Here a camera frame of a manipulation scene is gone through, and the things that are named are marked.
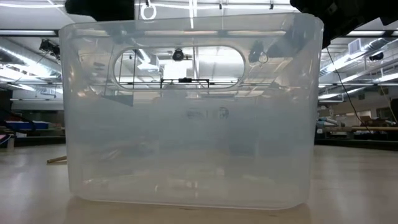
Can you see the clear plastic bin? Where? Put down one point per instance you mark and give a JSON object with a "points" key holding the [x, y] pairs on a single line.
{"points": [[186, 161]]}

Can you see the iridescent rainbow spoon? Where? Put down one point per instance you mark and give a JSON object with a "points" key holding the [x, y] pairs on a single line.
{"points": [[2, 139]]}

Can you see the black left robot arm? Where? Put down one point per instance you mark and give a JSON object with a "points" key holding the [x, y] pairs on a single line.
{"points": [[99, 9]]}

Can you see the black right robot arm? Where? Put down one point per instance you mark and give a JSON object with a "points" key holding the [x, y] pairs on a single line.
{"points": [[342, 15]]}

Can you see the black beam with light strips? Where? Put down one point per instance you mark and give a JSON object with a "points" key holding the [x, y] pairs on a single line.
{"points": [[222, 32]]}

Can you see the white ceiling vent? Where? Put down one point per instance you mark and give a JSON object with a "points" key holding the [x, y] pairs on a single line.
{"points": [[354, 46]]}

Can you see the blue box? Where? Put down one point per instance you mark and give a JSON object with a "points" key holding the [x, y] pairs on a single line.
{"points": [[28, 125]]}

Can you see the black ceiling camera cluster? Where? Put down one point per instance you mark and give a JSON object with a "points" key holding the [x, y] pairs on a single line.
{"points": [[49, 48]]}

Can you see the black aluminium table frame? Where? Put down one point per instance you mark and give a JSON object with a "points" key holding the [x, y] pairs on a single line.
{"points": [[367, 144]]}

